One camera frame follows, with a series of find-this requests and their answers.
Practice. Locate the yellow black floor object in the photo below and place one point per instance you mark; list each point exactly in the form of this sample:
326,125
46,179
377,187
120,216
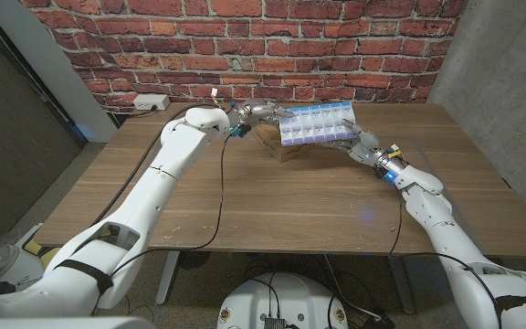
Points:
39,250

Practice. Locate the red brick print backdrop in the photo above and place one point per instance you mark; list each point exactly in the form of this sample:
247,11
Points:
245,45

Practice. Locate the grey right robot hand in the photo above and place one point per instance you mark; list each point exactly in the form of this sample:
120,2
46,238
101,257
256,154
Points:
368,146

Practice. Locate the white door frame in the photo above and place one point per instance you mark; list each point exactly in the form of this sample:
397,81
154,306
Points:
62,68

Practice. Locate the white blue weekly pill organizer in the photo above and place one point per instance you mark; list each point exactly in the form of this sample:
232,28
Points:
318,123

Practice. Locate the brown cardboard packing box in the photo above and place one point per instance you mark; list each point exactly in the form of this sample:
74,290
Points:
272,141

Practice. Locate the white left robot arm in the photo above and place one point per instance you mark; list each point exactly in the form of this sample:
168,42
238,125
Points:
162,169

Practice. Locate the white power outlet box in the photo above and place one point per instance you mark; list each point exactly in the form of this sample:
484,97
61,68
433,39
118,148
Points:
151,101

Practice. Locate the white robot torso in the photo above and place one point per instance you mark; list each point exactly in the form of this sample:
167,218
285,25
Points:
281,297

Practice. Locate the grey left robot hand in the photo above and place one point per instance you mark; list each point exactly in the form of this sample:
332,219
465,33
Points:
258,112

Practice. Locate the dark grey door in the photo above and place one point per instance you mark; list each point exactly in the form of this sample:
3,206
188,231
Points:
16,151

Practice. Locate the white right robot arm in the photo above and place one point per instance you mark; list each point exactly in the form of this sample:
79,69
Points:
441,219

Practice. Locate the grey table leg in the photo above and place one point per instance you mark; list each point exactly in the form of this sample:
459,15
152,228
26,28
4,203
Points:
168,279
402,288

